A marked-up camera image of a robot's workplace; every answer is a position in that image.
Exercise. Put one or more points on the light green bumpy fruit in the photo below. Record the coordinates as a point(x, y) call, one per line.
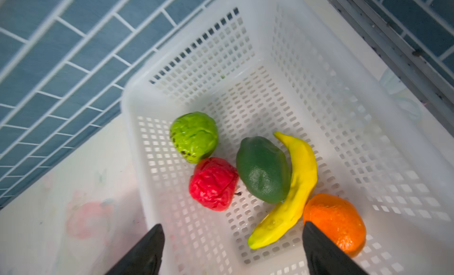
point(195, 136)

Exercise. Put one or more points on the dark green lime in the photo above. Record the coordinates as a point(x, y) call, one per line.
point(264, 170)

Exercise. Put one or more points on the orange tangerine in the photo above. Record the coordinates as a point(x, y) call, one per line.
point(339, 220)

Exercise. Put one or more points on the red apple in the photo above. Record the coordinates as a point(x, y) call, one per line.
point(213, 183)

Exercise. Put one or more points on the yellow banana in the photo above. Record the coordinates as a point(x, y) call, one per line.
point(285, 215)

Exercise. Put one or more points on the white perforated plastic basket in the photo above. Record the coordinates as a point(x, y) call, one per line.
point(261, 66)

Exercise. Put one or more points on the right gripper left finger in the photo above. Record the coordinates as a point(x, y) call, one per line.
point(145, 258)

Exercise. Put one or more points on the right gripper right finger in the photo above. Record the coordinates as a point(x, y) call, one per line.
point(324, 257)

